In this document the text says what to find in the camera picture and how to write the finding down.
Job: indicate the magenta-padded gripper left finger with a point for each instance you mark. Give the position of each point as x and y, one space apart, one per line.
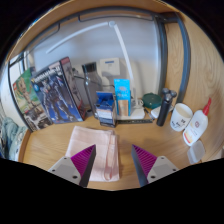
81 160

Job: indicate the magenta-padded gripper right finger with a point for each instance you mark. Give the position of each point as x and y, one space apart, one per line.
145 160

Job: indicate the pale pink towel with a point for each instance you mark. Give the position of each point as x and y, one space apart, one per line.
90 140

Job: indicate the clear plastic container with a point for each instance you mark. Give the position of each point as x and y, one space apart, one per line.
196 152

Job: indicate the white mug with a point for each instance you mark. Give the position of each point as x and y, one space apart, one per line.
180 118

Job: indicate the small blue box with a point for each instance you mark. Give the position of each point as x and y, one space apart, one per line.
106 108

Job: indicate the white bottle with red cap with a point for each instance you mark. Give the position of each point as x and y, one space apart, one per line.
195 128

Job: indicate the green round tin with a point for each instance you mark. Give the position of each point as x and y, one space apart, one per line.
152 100

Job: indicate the light blue carton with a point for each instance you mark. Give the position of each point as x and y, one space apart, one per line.
122 95

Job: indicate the blue robot model box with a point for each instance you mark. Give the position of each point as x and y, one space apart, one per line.
55 95

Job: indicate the teal bedding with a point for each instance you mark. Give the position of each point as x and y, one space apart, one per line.
10 136

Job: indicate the green toy figure box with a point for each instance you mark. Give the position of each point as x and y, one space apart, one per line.
26 100

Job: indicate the white desk lamp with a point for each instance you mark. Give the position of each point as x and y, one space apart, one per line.
125 53

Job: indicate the white wall box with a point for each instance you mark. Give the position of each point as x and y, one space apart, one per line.
110 66

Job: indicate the grey metal frame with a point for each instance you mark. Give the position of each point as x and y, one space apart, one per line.
162 56

